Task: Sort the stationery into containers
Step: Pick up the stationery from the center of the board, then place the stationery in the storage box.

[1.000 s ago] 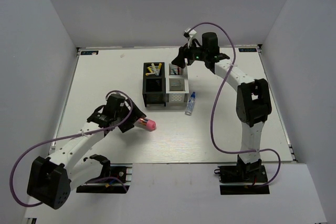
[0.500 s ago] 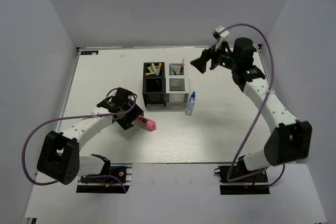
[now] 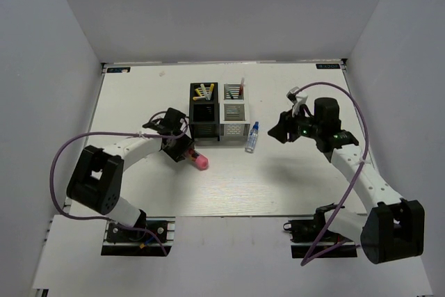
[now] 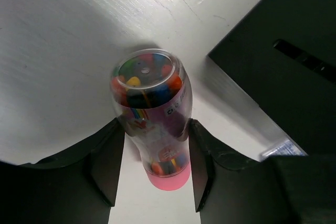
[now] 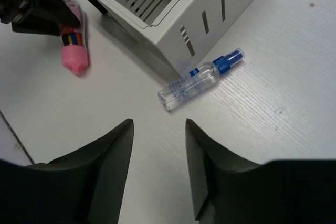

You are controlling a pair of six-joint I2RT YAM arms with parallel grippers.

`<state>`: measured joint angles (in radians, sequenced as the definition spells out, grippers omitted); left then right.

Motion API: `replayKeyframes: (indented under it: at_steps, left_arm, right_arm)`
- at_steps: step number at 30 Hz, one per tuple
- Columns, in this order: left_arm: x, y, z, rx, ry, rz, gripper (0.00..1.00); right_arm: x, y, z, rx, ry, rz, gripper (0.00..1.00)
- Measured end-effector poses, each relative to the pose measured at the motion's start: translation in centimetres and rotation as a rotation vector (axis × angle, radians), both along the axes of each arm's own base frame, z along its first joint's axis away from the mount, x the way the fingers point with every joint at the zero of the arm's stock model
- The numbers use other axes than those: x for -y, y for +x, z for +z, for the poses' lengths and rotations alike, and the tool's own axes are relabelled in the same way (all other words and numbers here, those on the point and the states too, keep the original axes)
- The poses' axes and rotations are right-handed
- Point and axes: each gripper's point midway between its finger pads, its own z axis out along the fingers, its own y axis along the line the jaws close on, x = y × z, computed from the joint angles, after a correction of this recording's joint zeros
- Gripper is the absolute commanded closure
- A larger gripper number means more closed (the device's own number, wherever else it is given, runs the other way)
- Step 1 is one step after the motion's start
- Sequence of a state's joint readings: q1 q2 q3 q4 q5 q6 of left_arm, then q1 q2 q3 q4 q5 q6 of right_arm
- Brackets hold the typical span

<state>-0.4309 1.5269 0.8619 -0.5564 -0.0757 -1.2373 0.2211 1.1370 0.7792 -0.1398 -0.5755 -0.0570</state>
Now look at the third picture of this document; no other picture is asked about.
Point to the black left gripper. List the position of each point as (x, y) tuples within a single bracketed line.
[(176, 155)]

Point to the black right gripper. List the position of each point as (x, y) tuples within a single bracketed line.
[(281, 131)]

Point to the pink marker set bottle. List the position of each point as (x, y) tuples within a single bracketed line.
[(199, 160)]

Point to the clear spray bottle blue cap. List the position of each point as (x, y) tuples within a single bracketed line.
[(252, 138)]

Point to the pale green capped white marker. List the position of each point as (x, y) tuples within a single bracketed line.
[(207, 94)]

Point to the red orange pen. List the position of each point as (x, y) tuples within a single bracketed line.
[(241, 88)]

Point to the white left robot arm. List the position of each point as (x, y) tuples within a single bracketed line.
[(97, 178)]

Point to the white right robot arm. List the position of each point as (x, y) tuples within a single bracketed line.
[(393, 227)]

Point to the black slotted organizer box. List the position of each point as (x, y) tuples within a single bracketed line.
[(204, 115)]

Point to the white slotted organizer box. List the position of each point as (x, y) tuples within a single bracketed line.
[(234, 114)]

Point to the yellow capped marker in organizer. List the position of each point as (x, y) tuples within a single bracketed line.
[(203, 89)]

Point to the right XDOF logo sticker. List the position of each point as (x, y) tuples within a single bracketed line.
[(328, 66)]

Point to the black XDOF logo sticker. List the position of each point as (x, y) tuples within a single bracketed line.
[(118, 69)]

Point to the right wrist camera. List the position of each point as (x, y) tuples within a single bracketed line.
[(298, 97)]

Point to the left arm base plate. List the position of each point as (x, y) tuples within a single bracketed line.
[(126, 243)]

